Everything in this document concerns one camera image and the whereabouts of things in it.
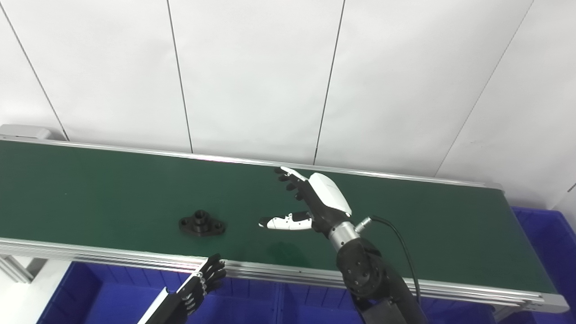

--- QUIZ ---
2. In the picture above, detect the large blue plastic bin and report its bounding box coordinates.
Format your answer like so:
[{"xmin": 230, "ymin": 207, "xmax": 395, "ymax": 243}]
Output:
[{"xmin": 508, "ymin": 206, "xmax": 576, "ymax": 324}]

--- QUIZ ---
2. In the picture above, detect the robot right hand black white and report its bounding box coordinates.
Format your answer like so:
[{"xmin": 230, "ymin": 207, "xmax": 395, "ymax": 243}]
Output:
[{"xmin": 259, "ymin": 166, "xmax": 354, "ymax": 235}]

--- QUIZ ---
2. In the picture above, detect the robot left hand black white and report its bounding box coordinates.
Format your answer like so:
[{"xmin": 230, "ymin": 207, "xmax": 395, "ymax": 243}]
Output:
[{"xmin": 137, "ymin": 253, "xmax": 227, "ymax": 324}]

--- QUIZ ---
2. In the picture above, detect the grey conveyor end housing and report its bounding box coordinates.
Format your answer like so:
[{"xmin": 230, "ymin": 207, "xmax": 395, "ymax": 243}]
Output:
[{"xmin": 0, "ymin": 125, "xmax": 52, "ymax": 141}]

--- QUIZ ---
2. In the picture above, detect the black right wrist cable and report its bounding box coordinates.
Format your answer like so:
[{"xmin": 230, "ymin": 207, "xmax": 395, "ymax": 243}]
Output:
[{"xmin": 355, "ymin": 216, "xmax": 422, "ymax": 307}]

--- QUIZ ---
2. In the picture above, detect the green conveyor belt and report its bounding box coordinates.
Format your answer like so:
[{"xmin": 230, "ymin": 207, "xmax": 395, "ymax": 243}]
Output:
[
  {"xmin": 0, "ymin": 140, "xmax": 558, "ymax": 295},
  {"xmin": 0, "ymin": 135, "xmax": 570, "ymax": 315}
]

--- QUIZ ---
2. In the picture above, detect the aluminium conveyor support leg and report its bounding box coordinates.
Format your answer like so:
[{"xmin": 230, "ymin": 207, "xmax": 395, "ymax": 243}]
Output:
[
  {"xmin": 493, "ymin": 304, "xmax": 534, "ymax": 322},
  {"xmin": 0, "ymin": 256, "xmax": 48, "ymax": 284}
]

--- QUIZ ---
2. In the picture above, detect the black flanged part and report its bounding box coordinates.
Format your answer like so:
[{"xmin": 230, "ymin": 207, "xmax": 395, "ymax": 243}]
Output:
[{"xmin": 179, "ymin": 210, "xmax": 226, "ymax": 238}]

